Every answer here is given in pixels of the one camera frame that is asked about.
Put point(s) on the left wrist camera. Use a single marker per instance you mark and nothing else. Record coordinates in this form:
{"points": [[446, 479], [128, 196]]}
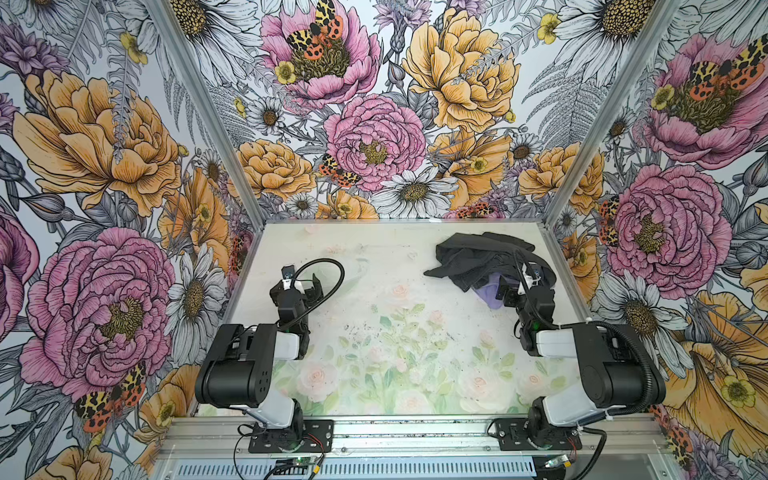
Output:
{"points": [[288, 273]]}

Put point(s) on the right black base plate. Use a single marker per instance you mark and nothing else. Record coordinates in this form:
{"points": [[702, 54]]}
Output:
{"points": [[518, 434]]}

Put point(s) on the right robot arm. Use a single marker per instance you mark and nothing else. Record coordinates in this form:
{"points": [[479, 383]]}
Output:
{"points": [[616, 373]]}

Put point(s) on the white slotted cable duct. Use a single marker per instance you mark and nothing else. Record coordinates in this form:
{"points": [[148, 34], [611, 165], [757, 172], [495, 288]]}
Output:
{"points": [[505, 467]]}

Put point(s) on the aluminium front rail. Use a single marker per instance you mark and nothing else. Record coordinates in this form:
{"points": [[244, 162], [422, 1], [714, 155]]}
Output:
{"points": [[393, 436]]}

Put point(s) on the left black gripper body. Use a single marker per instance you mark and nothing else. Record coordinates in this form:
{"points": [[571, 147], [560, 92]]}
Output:
{"points": [[289, 294]]}

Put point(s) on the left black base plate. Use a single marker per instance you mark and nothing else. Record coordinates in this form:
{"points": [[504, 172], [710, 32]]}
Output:
{"points": [[309, 436]]}

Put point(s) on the dark grey cloth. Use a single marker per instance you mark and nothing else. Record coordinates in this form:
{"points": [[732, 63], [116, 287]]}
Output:
{"points": [[469, 260]]}

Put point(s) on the purple cloth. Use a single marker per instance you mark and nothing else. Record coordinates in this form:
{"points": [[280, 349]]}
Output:
{"points": [[493, 289]]}

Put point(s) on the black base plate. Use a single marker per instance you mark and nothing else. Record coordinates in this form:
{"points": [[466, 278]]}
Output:
{"points": [[309, 436], [518, 434]]}

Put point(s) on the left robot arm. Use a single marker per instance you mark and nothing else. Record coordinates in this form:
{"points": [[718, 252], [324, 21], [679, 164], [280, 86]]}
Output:
{"points": [[236, 373]]}

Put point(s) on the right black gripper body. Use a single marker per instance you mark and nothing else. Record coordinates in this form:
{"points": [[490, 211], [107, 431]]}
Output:
{"points": [[529, 298]]}

